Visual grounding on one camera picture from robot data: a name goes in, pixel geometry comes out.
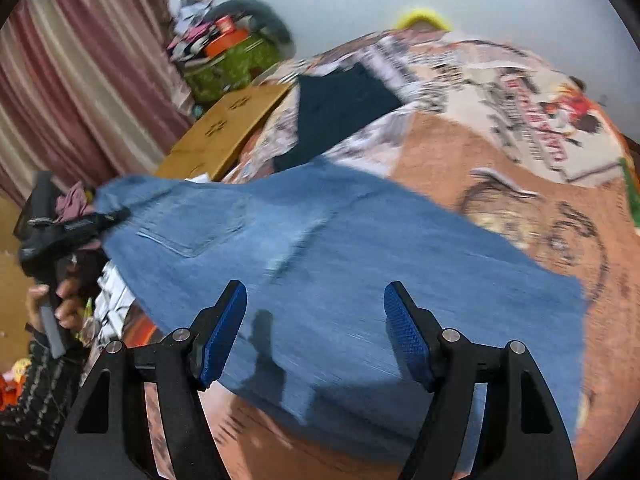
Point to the blue denim pants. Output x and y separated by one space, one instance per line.
350 260

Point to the green storage box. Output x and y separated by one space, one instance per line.
230 70

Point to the orange and yellow toy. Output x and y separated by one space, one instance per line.
12 385

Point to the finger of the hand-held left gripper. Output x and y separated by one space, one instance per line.
100 220

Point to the striped pink curtain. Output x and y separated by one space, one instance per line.
75 60

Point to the red upright box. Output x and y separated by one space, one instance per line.
225 25

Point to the pink cloth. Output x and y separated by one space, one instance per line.
75 202

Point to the pile of clothes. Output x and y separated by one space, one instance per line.
190 30

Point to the bed with printed cover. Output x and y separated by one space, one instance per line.
500 170

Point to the wooden lap tray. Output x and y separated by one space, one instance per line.
220 130

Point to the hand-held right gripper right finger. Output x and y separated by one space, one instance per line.
407 340

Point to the person's left hand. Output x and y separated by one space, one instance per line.
70 305

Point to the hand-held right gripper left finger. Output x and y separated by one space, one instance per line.
222 335

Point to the white patterned cloth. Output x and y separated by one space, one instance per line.
115 295

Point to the black folded garment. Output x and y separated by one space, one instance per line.
335 110

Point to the orange box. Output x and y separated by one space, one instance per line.
227 45

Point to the grey curved pillow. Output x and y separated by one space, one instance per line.
270 20

